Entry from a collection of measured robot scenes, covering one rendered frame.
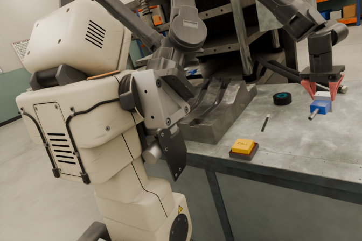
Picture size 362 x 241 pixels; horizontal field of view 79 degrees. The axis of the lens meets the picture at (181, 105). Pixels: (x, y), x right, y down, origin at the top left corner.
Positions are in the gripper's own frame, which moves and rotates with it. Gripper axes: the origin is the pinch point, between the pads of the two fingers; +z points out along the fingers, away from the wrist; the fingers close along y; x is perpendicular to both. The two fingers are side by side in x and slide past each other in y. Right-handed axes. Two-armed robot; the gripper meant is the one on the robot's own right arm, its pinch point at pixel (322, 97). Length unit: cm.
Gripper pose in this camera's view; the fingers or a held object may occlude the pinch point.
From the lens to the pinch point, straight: 81.4
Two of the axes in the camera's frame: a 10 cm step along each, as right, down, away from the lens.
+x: -7.2, 4.5, -5.4
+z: 2.9, 8.9, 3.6
